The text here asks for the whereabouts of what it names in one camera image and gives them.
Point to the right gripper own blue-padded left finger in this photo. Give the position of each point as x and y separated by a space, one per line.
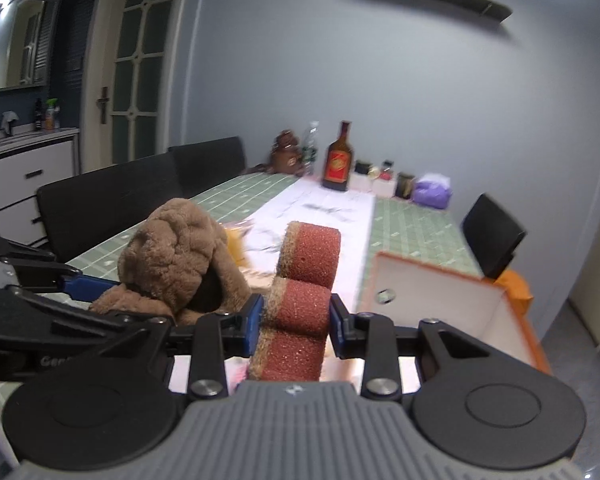
217 337

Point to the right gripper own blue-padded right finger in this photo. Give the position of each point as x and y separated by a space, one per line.
372 338

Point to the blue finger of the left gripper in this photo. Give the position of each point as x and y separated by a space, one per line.
86 288

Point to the red brown sponge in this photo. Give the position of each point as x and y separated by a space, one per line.
294 323

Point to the brown plush toy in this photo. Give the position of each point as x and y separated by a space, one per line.
176 265

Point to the orange white storage box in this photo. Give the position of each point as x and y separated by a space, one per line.
408 291

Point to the black chair near left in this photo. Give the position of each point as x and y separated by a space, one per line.
81 212

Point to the black chair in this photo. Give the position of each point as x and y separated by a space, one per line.
492 234
203 165
81 212

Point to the yellow packaged sponges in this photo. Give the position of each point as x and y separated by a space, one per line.
236 245

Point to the white drawer cabinet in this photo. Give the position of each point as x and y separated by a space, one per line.
28 162

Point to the orange stool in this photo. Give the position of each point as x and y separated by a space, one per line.
518 290

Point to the black chair right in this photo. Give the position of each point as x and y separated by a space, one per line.
492 234

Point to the dark glass jar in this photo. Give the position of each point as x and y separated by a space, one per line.
404 186

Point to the purple tissue pack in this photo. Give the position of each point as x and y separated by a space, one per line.
433 191

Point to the small red-label jar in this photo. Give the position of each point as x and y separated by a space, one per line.
386 172

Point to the small black jar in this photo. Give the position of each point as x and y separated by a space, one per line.
362 167

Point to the black chair far left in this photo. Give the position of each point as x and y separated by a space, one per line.
203 165

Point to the brown liquor bottle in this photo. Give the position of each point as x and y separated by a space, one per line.
338 161

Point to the brown bear jar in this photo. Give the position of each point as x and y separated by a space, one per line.
286 154

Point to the clear water bottle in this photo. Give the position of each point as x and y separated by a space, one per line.
309 149

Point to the glass panel door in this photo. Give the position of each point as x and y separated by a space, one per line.
128 65

